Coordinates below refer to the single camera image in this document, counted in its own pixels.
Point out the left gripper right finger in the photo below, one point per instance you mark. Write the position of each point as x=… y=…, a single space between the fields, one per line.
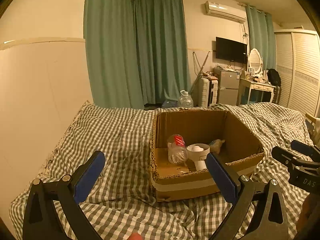
x=269 y=220

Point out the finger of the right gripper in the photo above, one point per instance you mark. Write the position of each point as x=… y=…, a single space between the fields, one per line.
x=305 y=149
x=288 y=159

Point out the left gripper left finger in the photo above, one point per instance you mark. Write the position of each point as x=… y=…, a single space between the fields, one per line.
x=40 y=218

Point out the white plastic bottle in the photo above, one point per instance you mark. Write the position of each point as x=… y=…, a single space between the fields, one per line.
x=200 y=165

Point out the white tape roll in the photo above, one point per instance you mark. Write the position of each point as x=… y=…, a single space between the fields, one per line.
x=198 y=151

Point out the crumpled plastic wrapper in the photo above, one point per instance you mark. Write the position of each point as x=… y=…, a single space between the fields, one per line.
x=215 y=146

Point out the white dressing table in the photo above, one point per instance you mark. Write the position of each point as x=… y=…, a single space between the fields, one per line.
x=250 y=85

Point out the brown cardboard box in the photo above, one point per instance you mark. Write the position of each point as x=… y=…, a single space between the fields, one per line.
x=242 y=150

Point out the grey checkered bed sheet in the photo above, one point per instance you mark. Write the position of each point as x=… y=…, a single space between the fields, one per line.
x=122 y=202

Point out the black bag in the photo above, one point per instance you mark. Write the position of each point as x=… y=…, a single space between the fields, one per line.
x=274 y=77

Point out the silver mini fridge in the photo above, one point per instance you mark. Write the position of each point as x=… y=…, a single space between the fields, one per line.
x=228 y=86

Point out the white louvered wardrobe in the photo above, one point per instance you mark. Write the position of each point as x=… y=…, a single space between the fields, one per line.
x=297 y=62

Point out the clear water jug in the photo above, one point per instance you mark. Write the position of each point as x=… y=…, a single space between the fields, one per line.
x=185 y=100

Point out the white oval vanity mirror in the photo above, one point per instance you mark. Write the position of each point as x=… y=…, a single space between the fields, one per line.
x=255 y=61

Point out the white suitcase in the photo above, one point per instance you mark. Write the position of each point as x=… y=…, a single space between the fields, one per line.
x=207 y=91

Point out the small green curtain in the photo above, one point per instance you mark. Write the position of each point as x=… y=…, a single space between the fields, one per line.
x=261 y=35

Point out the white air conditioner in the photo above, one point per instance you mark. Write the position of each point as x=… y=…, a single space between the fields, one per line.
x=226 y=12

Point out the large green curtain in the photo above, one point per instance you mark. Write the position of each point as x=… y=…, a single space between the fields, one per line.
x=136 y=51

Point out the black wall television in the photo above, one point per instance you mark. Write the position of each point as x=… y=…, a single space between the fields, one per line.
x=230 y=50

